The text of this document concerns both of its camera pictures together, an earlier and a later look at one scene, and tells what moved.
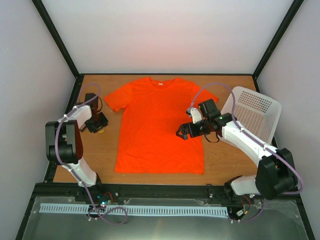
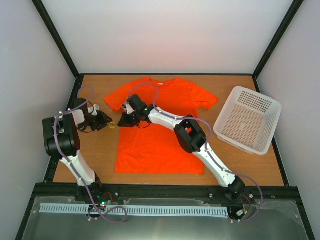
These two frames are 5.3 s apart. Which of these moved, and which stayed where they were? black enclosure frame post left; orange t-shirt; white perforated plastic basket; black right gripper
Moved: black right gripper
Stayed: black enclosure frame post left; white perforated plastic basket; orange t-shirt
